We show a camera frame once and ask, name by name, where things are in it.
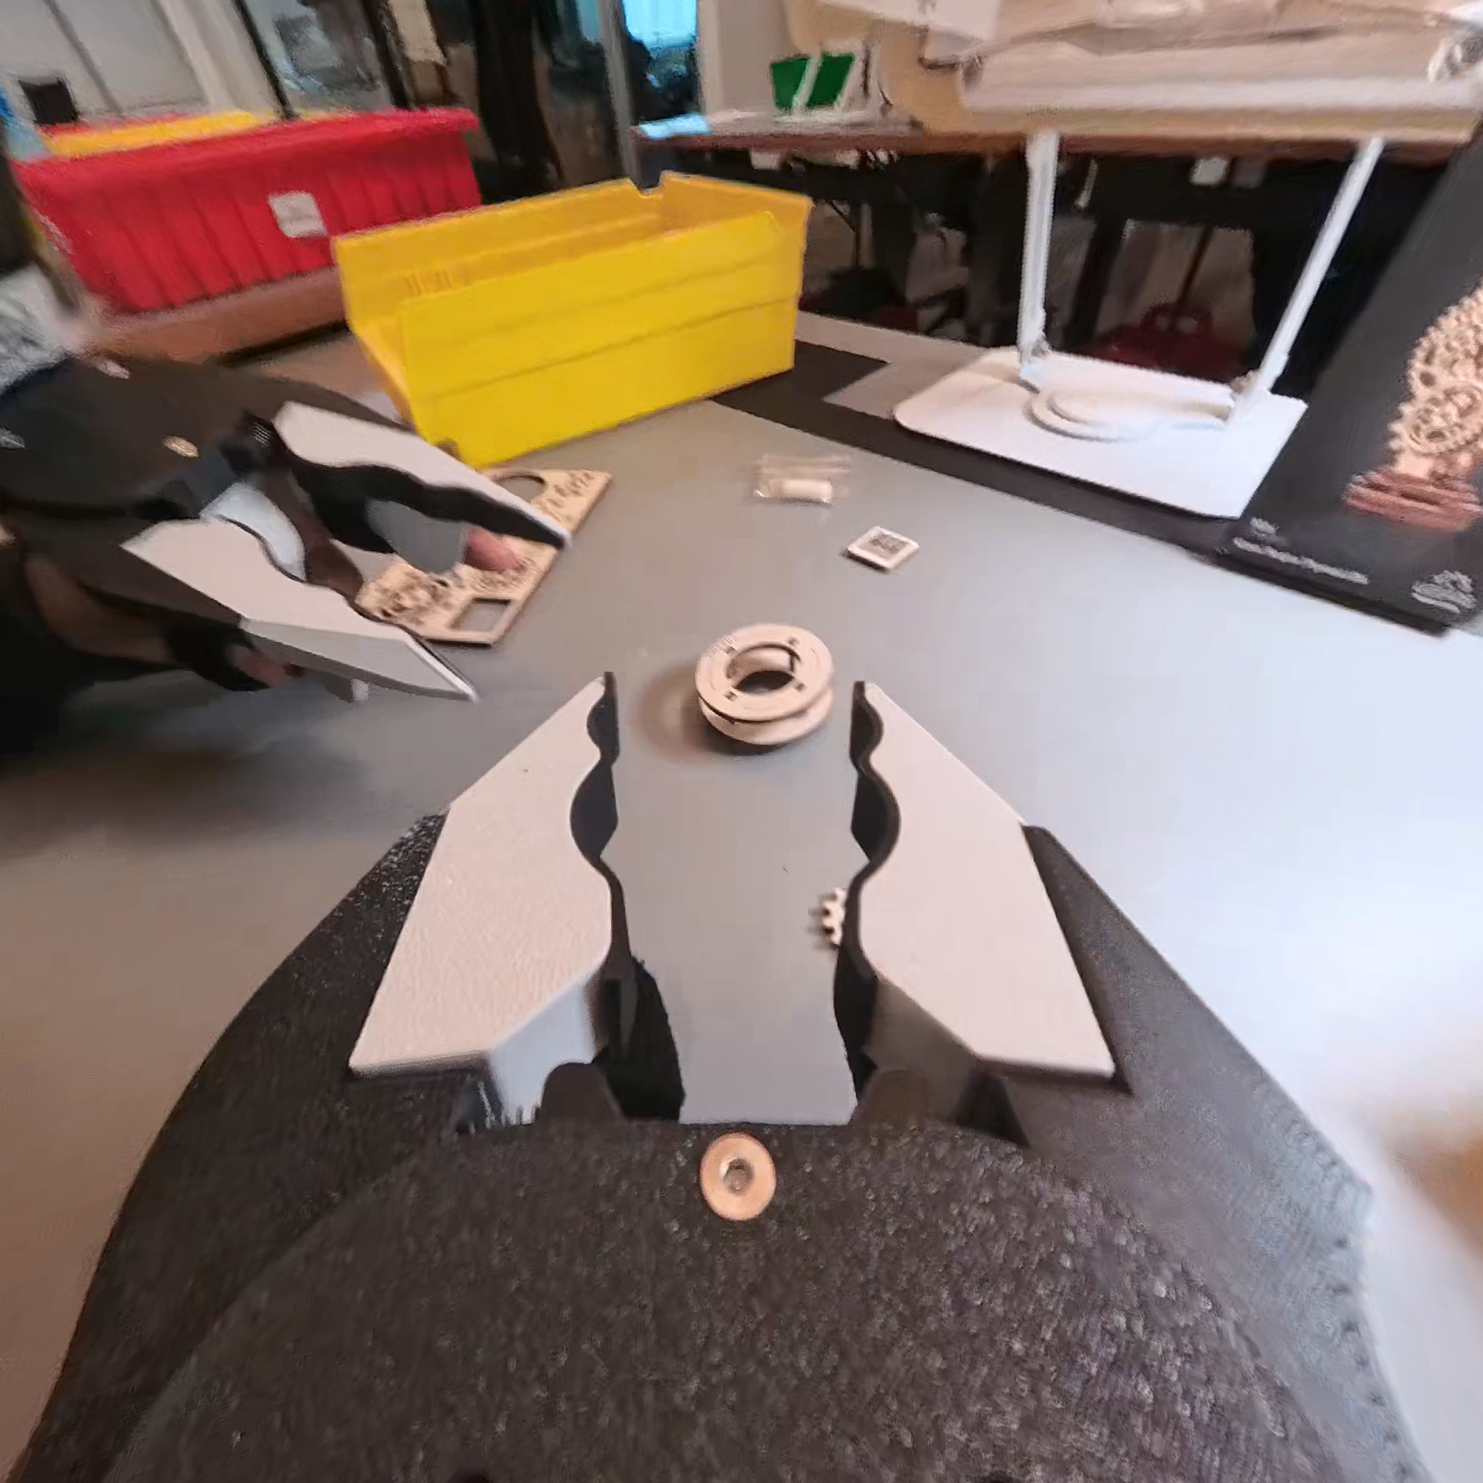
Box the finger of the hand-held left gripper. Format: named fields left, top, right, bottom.
left=118, top=515, right=480, bottom=706
left=272, top=400, right=575, bottom=575

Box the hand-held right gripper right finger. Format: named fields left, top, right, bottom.
left=828, top=681, right=1119, bottom=1113

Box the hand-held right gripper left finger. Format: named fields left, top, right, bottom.
left=347, top=672, right=637, bottom=1127

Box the wooden spool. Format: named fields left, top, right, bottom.
left=692, top=623, right=838, bottom=751

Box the person's left hand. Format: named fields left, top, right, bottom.
left=0, top=543, right=349, bottom=711

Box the laser-cut wooden sheet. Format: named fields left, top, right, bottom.
left=353, top=465, right=612, bottom=646

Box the yellow plastic bin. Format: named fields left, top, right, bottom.
left=332, top=172, right=815, bottom=467

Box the red plastic tote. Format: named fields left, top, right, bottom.
left=17, top=109, right=482, bottom=314

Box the clear plastic bag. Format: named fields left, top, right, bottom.
left=750, top=451, right=852, bottom=504

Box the green plastic object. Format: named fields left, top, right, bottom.
left=769, top=51, right=859, bottom=118

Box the wooden side table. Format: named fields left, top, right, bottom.
left=635, top=116, right=1449, bottom=349

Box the dark puzzle kit box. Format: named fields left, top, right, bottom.
left=1216, top=149, right=1483, bottom=637

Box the white document stand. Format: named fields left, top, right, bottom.
left=787, top=0, right=1483, bottom=400

